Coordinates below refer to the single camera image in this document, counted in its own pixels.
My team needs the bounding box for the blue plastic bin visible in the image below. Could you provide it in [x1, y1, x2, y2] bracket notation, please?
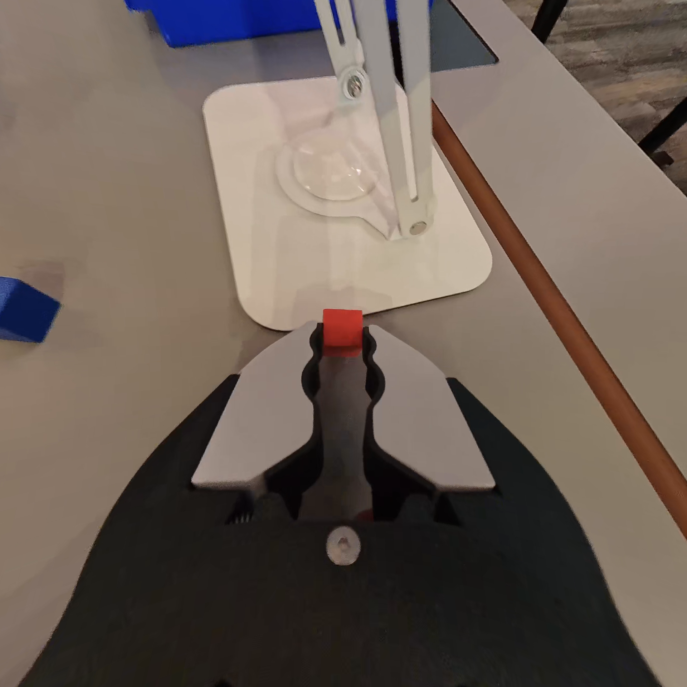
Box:
[125, 0, 433, 48]

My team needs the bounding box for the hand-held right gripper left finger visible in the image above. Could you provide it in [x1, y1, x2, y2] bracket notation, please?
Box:
[190, 320, 325, 521]

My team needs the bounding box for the small red wooden cube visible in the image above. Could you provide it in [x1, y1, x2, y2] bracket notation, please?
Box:
[322, 308, 364, 359]

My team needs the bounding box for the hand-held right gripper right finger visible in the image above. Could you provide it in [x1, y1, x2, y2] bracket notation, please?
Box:
[362, 323, 497, 521]

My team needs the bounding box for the black chair base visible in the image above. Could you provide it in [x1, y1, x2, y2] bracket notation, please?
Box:
[530, 0, 687, 167]

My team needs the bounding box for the black flat device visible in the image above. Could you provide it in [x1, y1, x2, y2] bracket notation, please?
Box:
[394, 0, 500, 73]

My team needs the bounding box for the small blue wooden cube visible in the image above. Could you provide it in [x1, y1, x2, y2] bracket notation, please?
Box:
[0, 276, 61, 343]

